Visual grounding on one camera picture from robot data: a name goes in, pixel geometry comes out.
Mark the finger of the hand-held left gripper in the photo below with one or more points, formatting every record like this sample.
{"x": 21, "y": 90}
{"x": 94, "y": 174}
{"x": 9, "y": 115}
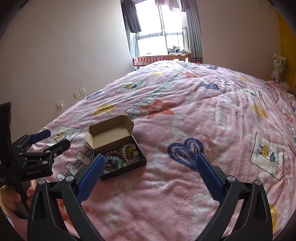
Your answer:
{"x": 40, "y": 135}
{"x": 55, "y": 150}

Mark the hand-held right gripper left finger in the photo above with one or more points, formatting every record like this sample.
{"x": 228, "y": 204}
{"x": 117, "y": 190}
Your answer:
{"x": 92, "y": 176}

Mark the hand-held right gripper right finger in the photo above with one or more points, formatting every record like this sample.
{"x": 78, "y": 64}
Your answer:
{"x": 209, "y": 176}

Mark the black cardboard box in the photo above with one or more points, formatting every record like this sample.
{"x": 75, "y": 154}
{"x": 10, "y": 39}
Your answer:
{"x": 108, "y": 136}

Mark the person's left hand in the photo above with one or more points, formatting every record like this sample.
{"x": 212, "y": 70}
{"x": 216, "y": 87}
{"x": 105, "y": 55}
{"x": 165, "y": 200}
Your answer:
{"x": 9, "y": 194}

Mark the pink printed blanket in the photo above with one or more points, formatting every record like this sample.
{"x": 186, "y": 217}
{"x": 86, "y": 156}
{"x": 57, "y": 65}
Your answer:
{"x": 185, "y": 115}

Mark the pink pillow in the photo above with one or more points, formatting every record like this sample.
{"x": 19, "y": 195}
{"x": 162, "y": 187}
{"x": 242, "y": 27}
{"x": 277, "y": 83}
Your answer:
{"x": 283, "y": 92}

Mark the wooden desk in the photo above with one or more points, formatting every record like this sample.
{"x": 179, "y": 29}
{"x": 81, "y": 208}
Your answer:
{"x": 161, "y": 59}

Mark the white flower bouquet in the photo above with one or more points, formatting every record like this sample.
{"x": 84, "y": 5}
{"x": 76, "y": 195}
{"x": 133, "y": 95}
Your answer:
{"x": 278, "y": 66}

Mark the grey curtain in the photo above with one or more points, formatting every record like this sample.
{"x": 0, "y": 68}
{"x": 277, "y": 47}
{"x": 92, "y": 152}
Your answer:
{"x": 194, "y": 34}

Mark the dark hanging garment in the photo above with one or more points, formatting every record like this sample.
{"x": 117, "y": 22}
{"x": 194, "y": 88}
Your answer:
{"x": 131, "y": 16}

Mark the orange headboard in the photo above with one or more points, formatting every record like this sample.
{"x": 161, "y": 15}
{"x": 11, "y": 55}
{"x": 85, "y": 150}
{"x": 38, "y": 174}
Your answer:
{"x": 286, "y": 46}

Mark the window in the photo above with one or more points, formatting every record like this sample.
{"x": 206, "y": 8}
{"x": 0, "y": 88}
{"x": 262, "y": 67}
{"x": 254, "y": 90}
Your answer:
{"x": 159, "y": 23}

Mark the white wall socket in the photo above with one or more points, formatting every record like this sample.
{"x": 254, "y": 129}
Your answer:
{"x": 82, "y": 90}
{"x": 77, "y": 94}
{"x": 60, "y": 105}

